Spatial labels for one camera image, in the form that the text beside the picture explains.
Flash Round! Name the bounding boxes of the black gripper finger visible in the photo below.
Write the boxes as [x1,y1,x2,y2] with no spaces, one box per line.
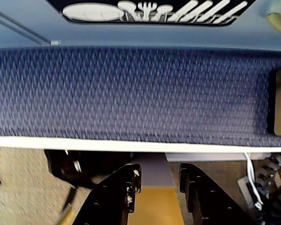
[72,163,142,225]
[179,162,259,225]

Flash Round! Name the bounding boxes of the tan wooden board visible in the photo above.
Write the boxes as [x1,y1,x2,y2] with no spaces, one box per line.
[127,186,185,225]

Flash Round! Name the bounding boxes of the blue fabric platform white edge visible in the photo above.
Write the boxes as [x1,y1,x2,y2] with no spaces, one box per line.
[0,45,281,153]

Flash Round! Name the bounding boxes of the white cable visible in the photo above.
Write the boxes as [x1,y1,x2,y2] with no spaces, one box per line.
[243,152,264,211]

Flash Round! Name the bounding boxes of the gold dishwasher door handle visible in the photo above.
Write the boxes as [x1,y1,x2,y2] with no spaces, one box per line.
[265,6,281,37]

